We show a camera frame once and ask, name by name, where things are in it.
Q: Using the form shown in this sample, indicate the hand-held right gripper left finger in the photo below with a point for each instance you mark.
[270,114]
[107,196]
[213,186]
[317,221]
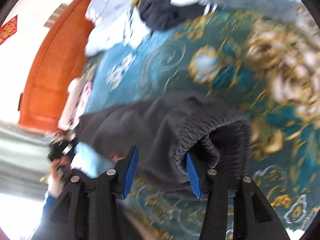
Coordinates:
[131,172]

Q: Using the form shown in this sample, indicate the dark grey white-cuffed sweatshirt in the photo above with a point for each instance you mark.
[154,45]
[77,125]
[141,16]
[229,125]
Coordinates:
[162,12]

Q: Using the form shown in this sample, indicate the teal floral bed blanket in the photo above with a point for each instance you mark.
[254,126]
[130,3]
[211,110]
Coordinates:
[225,80]

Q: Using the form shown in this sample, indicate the pink folded cloth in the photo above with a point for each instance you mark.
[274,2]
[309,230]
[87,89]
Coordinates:
[83,100]

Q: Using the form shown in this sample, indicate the orange wooden headboard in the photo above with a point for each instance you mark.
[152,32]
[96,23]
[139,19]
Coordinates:
[55,67]

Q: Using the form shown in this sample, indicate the pale blue cloth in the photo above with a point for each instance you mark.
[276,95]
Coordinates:
[87,160]

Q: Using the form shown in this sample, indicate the dark grey pants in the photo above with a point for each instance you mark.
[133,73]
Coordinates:
[155,130]

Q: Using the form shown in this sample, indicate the person's left forearm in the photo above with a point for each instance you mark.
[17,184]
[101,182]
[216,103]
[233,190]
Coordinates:
[47,205]

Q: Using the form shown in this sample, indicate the red wall decoration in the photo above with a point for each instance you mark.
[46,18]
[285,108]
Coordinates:
[8,30]

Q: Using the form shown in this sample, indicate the person's left hand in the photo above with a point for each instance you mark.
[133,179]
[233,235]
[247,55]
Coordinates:
[56,182]

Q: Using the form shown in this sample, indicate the light blue shirt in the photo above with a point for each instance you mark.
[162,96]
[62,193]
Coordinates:
[107,40]

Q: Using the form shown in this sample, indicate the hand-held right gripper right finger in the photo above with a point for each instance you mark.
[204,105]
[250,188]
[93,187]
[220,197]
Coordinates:
[193,180]

